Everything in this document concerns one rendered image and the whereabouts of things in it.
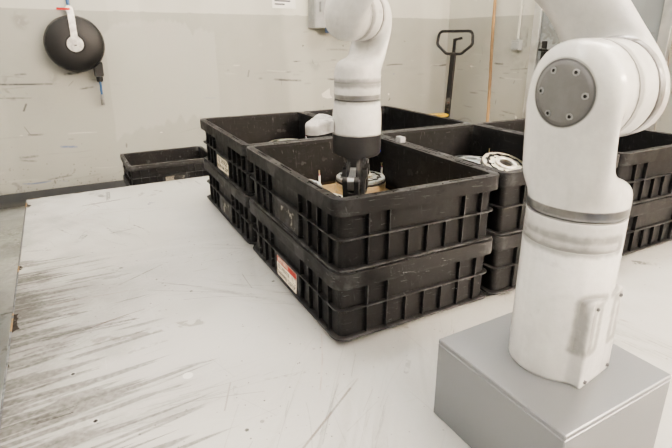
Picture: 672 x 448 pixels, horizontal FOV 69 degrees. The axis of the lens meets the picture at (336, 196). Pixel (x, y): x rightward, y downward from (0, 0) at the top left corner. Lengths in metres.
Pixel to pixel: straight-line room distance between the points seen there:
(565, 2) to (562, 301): 0.29
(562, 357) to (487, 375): 0.08
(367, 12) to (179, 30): 3.43
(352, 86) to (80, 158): 3.47
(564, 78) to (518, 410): 0.31
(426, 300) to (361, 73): 0.37
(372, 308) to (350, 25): 0.41
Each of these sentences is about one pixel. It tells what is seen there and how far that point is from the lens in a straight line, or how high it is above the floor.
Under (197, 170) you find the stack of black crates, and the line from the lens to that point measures 2.44.
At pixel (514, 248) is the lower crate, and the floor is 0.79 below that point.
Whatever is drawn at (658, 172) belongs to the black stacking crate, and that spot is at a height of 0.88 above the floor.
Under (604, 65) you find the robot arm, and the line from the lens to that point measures 0.47.
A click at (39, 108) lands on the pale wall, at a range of 4.01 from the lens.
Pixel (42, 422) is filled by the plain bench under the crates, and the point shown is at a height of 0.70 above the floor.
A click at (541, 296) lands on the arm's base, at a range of 0.53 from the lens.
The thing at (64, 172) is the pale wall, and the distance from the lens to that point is 4.09.
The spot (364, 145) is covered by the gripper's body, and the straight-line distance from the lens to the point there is 0.73.
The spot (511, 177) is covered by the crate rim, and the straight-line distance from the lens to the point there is 0.83.
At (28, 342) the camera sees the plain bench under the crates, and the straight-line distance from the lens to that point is 0.90.
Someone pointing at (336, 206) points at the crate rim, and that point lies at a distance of 0.65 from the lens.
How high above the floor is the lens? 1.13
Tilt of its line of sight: 18 degrees down
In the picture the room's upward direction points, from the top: straight up
